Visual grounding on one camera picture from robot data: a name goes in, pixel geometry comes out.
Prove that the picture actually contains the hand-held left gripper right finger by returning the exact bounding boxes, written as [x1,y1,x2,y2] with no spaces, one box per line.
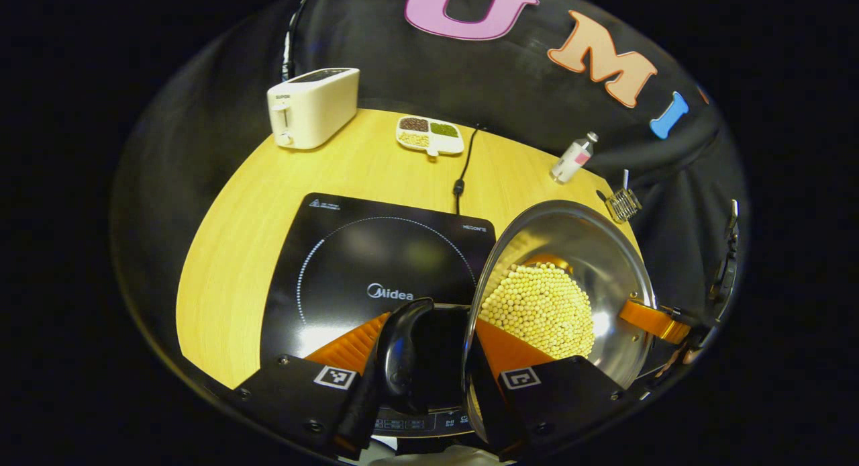
[463,318,628,461]

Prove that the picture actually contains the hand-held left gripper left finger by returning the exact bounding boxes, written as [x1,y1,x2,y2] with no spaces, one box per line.
[232,298,403,461]

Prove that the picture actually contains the stainless steel pot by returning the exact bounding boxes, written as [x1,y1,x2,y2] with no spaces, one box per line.
[376,199,657,447]

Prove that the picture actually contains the black induction cooktop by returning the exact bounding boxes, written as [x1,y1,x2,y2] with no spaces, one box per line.
[260,193,497,440]

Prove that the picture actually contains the pile of yellow soybeans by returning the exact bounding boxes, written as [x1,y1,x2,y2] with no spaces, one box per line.
[478,262,596,361]

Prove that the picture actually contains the square glass holder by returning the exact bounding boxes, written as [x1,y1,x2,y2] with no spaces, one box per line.
[604,187,643,224]

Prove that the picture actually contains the clear bottle pink label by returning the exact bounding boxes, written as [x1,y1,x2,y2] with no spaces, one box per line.
[550,132,599,184]

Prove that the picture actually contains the white divided grain dish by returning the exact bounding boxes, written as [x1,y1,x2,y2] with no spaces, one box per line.
[395,115,465,157]

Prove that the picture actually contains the black backdrop cloth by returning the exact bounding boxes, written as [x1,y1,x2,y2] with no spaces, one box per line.
[111,0,749,413]

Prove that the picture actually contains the white toaster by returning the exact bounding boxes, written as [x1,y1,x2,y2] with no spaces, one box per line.
[266,67,360,150]

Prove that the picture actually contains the metal backdrop stand pole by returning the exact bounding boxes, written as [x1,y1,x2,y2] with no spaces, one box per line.
[282,0,316,83]

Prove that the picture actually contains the black power cable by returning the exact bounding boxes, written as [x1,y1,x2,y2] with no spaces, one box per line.
[453,124,485,215]

